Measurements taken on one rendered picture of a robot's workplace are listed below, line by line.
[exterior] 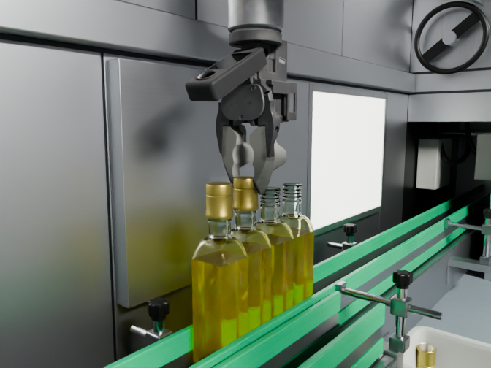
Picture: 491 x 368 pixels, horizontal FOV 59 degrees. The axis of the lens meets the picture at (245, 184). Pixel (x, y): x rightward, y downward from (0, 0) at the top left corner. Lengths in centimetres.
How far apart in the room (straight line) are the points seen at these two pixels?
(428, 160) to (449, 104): 24
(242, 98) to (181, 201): 19
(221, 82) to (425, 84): 112
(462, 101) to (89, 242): 122
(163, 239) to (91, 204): 12
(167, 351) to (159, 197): 21
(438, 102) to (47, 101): 124
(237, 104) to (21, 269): 33
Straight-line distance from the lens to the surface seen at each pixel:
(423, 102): 157
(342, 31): 117
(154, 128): 64
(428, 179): 170
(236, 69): 54
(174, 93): 66
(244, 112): 58
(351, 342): 63
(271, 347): 61
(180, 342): 61
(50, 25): 58
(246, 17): 59
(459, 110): 154
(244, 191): 58
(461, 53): 155
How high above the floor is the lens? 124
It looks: 8 degrees down
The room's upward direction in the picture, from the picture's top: straight up
